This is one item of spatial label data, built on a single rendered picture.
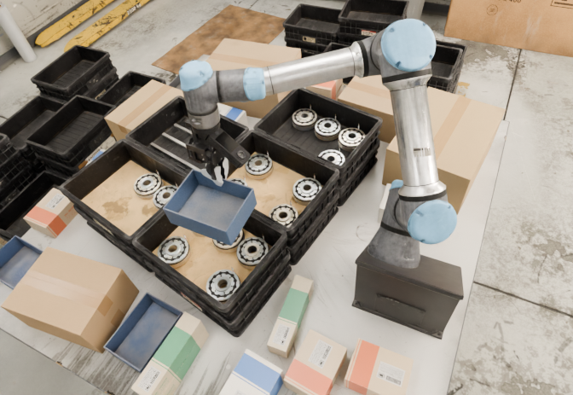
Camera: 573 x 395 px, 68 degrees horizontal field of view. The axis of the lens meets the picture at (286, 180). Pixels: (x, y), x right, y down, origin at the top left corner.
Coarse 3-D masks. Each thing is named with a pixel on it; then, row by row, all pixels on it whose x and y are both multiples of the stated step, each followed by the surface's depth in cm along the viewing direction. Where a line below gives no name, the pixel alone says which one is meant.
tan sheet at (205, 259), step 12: (180, 228) 146; (192, 240) 142; (204, 240) 142; (156, 252) 141; (192, 252) 139; (204, 252) 139; (216, 252) 139; (252, 252) 137; (192, 264) 136; (204, 264) 136; (216, 264) 136; (228, 264) 135; (192, 276) 133; (204, 276) 133; (240, 276) 132; (204, 288) 130
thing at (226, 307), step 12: (252, 216) 134; (144, 228) 135; (276, 228) 130; (132, 240) 132; (144, 252) 129; (276, 252) 127; (168, 264) 125; (264, 264) 124; (180, 276) 123; (252, 276) 121; (192, 288) 120; (240, 288) 118; (216, 300) 117; (228, 300) 117
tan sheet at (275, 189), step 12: (240, 168) 161; (276, 168) 160; (252, 180) 157; (264, 180) 157; (276, 180) 156; (288, 180) 156; (264, 192) 153; (276, 192) 152; (288, 192) 152; (264, 204) 149; (276, 204) 149; (288, 204) 149
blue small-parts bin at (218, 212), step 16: (192, 176) 122; (176, 192) 117; (192, 192) 124; (208, 192) 124; (224, 192) 123; (240, 192) 119; (176, 208) 119; (192, 208) 121; (208, 208) 120; (224, 208) 120; (240, 208) 111; (176, 224) 118; (192, 224) 113; (208, 224) 109; (224, 224) 116; (240, 224) 114; (224, 240) 111
